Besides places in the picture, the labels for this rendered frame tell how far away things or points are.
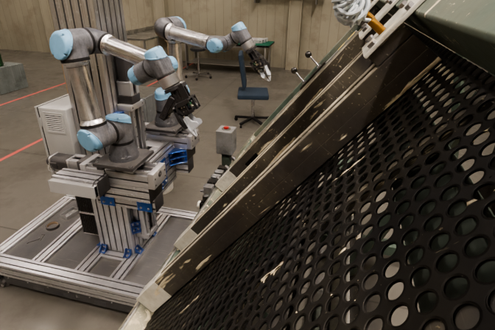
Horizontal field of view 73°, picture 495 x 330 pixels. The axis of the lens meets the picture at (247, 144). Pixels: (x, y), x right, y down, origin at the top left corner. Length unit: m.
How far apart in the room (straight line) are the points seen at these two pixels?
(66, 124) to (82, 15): 0.60
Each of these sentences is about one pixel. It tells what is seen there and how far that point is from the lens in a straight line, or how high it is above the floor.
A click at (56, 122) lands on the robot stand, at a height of 1.15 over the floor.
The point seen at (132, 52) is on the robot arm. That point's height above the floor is 1.59.
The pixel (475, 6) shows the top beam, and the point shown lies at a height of 1.83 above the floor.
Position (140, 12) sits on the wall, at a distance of 10.09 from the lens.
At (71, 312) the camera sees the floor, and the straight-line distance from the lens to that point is 2.58.
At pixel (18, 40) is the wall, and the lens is 12.82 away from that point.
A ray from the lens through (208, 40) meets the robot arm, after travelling 1.88.
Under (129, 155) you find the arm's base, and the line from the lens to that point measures 1.81.
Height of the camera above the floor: 1.85
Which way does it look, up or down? 25 degrees down
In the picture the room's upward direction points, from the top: 1 degrees clockwise
